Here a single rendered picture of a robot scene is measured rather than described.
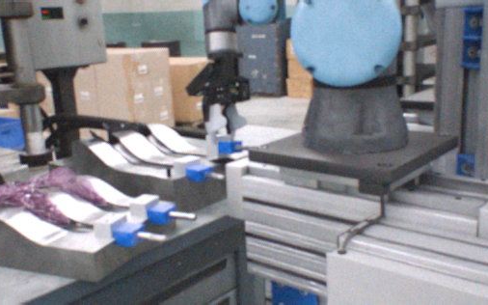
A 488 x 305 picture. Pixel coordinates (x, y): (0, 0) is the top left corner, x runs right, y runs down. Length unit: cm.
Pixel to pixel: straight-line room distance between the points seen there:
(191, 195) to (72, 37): 98
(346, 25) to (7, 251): 75
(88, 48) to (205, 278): 106
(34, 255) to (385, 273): 64
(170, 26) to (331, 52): 954
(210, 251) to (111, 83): 404
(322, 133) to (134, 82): 445
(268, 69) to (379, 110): 753
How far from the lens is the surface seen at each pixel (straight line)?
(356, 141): 77
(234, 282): 144
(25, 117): 188
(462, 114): 98
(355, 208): 79
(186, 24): 989
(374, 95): 78
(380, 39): 62
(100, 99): 540
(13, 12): 183
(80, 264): 102
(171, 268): 125
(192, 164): 127
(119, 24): 1013
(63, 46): 207
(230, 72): 131
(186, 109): 596
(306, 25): 63
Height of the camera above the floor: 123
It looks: 14 degrees down
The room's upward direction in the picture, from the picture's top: 3 degrees counter-clockwise
